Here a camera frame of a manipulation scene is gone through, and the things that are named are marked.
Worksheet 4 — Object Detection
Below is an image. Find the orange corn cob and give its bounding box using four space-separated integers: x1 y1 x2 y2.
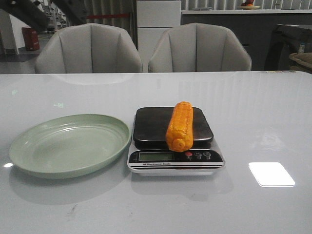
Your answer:
166 101 194 152

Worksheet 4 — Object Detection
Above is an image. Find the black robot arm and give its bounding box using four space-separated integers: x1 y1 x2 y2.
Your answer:
0 0 87 32

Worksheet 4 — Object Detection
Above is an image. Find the black silver kitchen scale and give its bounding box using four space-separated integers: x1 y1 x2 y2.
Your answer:
127 107 225 176

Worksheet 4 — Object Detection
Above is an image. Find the right grey upholstered chair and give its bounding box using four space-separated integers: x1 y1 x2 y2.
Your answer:
148 23 252 73

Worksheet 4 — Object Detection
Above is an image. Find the grey upholstered chair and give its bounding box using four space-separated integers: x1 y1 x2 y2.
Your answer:
148 23 252 73
35 23 143 74

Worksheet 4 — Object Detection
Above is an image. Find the light green round plate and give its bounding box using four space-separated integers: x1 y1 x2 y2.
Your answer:
9 114 131 179

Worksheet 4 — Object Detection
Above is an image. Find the left grey upholstered chair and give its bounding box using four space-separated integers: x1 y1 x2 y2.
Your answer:
35 23 143 74

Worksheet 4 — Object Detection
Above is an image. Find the white drawer cabinet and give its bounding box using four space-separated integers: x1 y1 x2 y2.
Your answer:
136 0 181 73

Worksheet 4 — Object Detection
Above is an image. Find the grey counter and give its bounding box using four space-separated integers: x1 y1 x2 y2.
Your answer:
181 10 312 71

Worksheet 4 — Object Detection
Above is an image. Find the fruit bowl on counter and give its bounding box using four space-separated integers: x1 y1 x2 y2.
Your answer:
238 0 261 10

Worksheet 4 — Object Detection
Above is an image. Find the red bin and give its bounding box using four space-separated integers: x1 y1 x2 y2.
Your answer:
22 27 40 51

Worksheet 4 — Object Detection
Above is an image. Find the dark glossy side table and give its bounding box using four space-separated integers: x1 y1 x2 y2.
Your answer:
264 24 312 70

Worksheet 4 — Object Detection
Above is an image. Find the beige cushion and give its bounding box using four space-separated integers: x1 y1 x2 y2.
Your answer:
289 52 312 74

